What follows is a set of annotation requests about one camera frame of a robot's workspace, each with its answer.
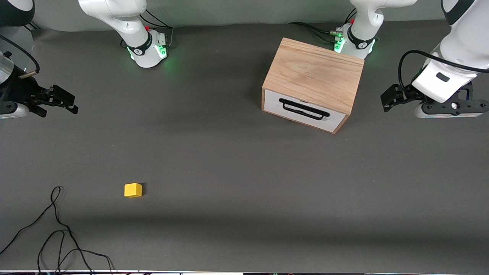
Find white-fronted drawer with black handle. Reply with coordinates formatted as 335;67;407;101
264;89;347;133

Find yellow cube block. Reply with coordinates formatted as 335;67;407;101
124;183;142;198

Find wooden drawer cabinet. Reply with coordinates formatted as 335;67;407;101
261;37;365;134

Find black left arm wrist cable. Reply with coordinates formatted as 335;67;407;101
398;50;489;93

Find black arm wrist cable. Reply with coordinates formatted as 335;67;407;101
0;34;40;76
398;50;489;93

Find black right arm wrist cable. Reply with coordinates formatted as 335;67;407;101
0;34;40;76

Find black left arm base cables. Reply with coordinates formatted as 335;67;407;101
288;8;358;43

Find black arm base cables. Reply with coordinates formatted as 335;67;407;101
288;8;358;43
120;9;175;49

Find thin black loose cable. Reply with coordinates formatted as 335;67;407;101
0;186;114;275

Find black right arm base cables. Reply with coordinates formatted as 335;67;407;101
120;9;175;49

